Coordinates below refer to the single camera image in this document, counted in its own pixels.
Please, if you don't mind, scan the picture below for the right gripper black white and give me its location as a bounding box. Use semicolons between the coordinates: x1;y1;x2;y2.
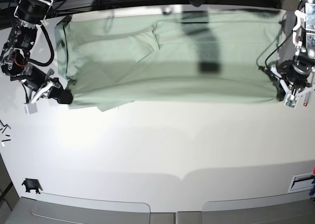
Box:
21;67;73;105

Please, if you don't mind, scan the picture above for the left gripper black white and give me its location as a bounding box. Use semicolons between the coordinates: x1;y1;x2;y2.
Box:
264;59;315;101

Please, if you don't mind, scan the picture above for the light green T-shirt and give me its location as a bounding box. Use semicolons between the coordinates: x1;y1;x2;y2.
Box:
55;10;283;111

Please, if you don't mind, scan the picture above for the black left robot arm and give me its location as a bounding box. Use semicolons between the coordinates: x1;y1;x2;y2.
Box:
263;0;315;108

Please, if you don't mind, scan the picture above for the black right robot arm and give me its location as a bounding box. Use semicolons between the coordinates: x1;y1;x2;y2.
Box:
0;0;73;105

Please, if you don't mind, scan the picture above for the black and white bit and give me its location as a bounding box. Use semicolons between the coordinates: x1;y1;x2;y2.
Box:
1;139;11;147

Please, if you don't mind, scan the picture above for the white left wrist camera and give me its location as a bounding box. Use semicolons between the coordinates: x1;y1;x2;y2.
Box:
284;94;299;109

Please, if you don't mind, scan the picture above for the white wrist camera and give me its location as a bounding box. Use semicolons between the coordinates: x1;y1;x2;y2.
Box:
24;103;37;115
284;94;299;109

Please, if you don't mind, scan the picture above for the clear handled screwdriver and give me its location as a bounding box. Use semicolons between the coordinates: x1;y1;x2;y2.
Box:
303;92;311;107

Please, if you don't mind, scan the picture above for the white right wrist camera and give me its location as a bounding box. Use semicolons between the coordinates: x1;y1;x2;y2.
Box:
24;103;37;115

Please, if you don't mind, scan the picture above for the black clamp bracket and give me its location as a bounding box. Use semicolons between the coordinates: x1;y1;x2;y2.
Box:
22;178;42;194

